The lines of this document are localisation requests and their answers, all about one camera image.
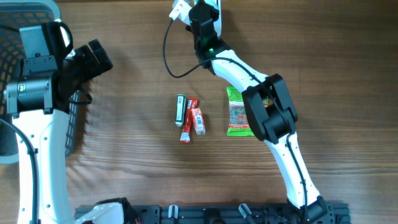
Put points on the green white gum pack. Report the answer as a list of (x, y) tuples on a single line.
[(180, 110)]

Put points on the red white candy pack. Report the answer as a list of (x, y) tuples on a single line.
[(198, 121)]

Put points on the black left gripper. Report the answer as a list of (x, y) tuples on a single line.
[(94, 69)]

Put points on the red stick packet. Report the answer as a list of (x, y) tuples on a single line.
[(185, 135)]

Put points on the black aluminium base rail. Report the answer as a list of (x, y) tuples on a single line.
[(337, 213)]

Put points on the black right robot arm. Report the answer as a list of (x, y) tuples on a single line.
[(269, 109)]

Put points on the grey plastic basket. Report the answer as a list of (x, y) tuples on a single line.
[(16, 14)]

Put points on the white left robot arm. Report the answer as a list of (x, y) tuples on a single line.
[(39, 102)]

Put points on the green snack bag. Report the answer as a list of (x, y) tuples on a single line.
[(238, 122)]

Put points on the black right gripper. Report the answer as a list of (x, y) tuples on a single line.
[(188, 28)]

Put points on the white barcode scanner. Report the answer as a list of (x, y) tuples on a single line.
[(215, 12)]

